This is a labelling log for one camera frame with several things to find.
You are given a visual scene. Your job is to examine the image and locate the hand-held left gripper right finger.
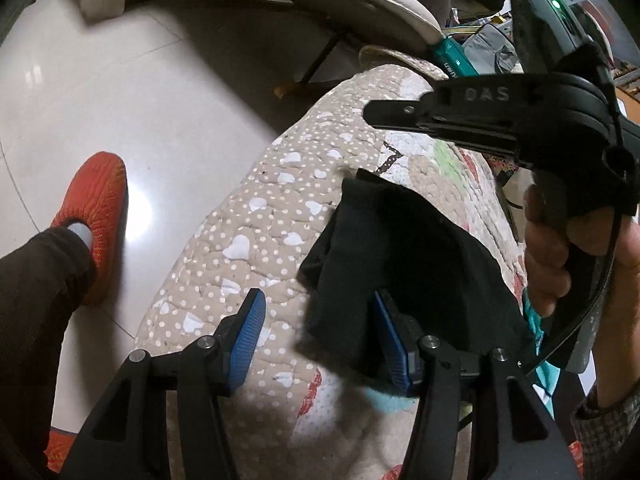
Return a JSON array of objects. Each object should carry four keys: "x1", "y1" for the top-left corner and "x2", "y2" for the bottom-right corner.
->
[{"x1": 370, "y1": 289, "x2": 583, "y2": 480}]

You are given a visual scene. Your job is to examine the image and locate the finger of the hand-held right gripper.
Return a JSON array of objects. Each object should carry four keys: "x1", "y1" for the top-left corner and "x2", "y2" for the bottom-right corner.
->
[{"x1": 364, "y1": 72, "x2": 531, "y2": 161}]

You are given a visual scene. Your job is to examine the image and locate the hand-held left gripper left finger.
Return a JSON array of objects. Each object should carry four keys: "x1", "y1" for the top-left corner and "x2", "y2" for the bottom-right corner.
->
[{"x1": 60, "y1": 287, "x2": 268, "y2": 480}]

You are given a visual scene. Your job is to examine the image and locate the black pants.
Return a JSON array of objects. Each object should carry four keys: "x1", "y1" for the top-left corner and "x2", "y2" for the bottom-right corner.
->
[{"x1": 298, "y1": 167, "x2": 531, "y2": 376}]

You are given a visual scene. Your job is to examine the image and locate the person's right forearm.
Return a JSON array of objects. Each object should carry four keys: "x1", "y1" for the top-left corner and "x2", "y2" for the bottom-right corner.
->
[{"x1": 570, "y1": 385, "x2": 640, "y2": 480}]

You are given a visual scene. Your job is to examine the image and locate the person's right hand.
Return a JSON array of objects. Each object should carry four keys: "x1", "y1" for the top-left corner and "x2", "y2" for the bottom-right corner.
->
[{"x1": 522, "y1": 185, "x2": 640, "y2": 407}]

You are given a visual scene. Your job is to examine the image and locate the teal packet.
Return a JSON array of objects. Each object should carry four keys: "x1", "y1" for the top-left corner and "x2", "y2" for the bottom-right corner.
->
[{"x1": 429, "y1": 35, "x2": 472, "y2": 81}]

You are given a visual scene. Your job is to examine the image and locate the grey bag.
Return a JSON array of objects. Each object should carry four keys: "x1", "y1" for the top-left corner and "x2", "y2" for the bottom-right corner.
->
[{"x1": 465, "y1": 24, "x2": 521, "y2": 77}]

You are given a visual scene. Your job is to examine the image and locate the heart-patterned quilted bedspread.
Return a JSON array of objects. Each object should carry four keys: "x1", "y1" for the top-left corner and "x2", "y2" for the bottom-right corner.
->
[{"x1": 135, "y1": 62, "x2": 566, "y2": 480}]

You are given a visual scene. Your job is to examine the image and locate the teal printed fleece blanket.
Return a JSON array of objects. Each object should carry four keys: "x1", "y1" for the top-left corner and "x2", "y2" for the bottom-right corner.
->
[{"x1": 522, "y1": 305, "x2": 563, "y2": 411}]

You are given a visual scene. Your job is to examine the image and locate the red slipper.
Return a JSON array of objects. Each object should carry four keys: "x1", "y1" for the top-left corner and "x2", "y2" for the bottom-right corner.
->
[
  {"x1": 50, "y1": 151, "x2": 129, "y2": 306},
  {"x1": 42, "y1": 430, "x2": 78, "y2": 472}
]

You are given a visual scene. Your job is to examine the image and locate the person's leg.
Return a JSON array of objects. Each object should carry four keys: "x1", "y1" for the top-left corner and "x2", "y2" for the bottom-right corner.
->
[{"x1": 0, "y1": 225, "x2": 98, "y2": 480}]

